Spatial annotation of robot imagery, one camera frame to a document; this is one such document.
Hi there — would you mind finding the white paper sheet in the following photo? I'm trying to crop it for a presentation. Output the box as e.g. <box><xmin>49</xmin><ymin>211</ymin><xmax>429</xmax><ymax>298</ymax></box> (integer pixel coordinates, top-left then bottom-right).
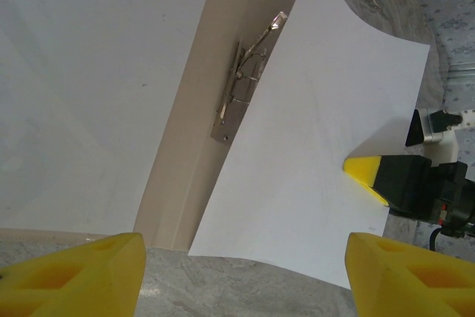
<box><xmin>187</xmin><ymin>0</ymin><xmax>431</xmax><ymax>290</ymax></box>
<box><xmin>0</xmin><ymin>0</ymin><xmax>220</xmax><ymax>238</ymax></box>

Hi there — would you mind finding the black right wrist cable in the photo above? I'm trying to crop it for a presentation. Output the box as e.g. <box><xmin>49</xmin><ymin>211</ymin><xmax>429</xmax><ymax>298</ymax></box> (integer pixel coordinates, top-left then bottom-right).
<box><xmin>428</xmin><ymin>226</ymin><xmax>475</xmax><ymax>252</ymax></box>

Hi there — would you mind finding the metal folder clip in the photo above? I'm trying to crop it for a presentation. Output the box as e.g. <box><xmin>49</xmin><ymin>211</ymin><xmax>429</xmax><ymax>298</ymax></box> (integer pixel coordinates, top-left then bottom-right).
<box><xmin>210</xmin><ymin>11</ymin><xmax>289</xmax><ymax>145</ymax></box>

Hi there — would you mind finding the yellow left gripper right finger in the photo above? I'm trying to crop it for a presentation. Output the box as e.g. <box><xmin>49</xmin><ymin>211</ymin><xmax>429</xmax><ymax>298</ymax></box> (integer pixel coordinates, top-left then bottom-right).
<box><xmin>344</xmin><ymin>231</ymin><xmax>475</xmax><ymax>317</ymax></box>

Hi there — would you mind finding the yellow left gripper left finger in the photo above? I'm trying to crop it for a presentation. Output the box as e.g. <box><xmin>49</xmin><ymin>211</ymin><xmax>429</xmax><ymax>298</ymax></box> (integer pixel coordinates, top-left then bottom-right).
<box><xmin>0</xmin><ymin>232</ymin><xmax>147</xmax><ymax>317</ymax></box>

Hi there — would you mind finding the brown cardboard folder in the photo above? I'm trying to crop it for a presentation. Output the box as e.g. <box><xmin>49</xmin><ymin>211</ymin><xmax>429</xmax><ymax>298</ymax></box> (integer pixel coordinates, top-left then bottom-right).
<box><xmin>0</xmin><ymin>0</ymin><xmax>315</xmax><ymax>253</ymax></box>

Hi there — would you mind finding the aluminium table side rail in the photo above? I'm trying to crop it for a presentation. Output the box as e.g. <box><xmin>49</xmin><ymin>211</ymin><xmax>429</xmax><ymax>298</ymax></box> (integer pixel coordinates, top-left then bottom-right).
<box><xmin>443</xmin><ymin>62</ymin><xmax>475</xmax><ymax>86</ymax></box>

